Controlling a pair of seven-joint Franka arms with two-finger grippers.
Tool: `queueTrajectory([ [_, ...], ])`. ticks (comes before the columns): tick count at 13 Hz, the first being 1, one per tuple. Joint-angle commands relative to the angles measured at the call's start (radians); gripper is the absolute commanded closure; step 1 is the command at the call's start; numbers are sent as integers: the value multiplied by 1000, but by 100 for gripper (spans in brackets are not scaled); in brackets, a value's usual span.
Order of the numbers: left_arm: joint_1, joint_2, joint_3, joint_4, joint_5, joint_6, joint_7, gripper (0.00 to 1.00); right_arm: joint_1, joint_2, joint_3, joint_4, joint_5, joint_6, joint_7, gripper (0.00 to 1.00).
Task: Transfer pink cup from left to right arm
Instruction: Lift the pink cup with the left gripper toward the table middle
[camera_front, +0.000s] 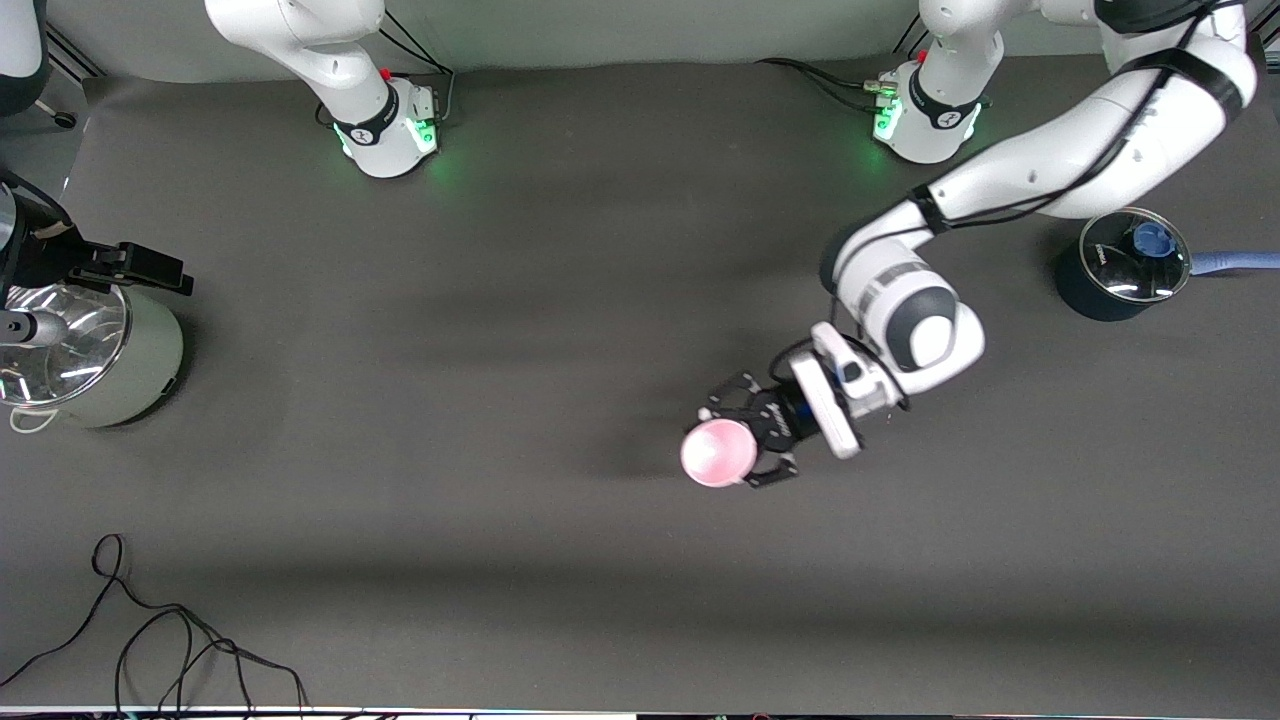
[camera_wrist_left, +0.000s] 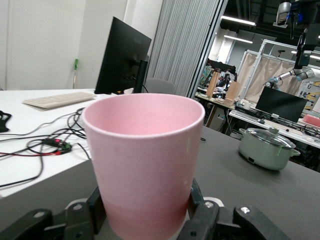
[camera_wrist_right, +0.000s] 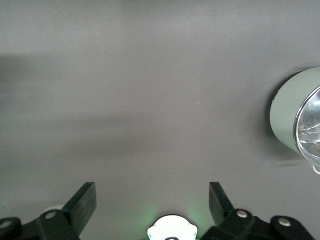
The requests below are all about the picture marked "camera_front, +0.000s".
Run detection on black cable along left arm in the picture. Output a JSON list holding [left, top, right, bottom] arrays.
[[770, 0, 1251, 411]]

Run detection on black arm base cables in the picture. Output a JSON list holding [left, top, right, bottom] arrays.
[[318, 8, 458, 129], [757, 5, 926, 113]]

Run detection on black left arm base cables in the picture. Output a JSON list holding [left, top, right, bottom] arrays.
[[757, 5, 926, 113]]

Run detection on black stand leg with caster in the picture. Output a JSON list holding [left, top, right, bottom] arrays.
[[35, 25, 106, 131]]

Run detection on pink plastic cup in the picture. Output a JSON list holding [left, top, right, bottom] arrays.
[[680, 418, 758, 489]]

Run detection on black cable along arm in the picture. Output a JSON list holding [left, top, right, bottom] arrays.
[[770, 0, 1251, 411], [0, 165, 76, 229]]

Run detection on thin black cable on table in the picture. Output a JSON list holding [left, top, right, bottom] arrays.
[[0, 533, 311, 716]]

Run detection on black right arm base cables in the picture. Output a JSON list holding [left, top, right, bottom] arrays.
[[318, 8, 458, 129]]

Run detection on glass lid with steel rim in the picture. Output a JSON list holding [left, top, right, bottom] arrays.
[[0, 283, 131, 409]]

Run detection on black cable along right arm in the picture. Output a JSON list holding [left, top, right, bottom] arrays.
[[0, 165, 76, 229]]

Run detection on steel pot with lid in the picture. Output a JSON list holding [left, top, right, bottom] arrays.
[[0, 283, 186, 434]]

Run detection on dark blue saucepan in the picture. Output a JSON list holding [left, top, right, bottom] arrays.
[[1055, 207, 1280, 323]]

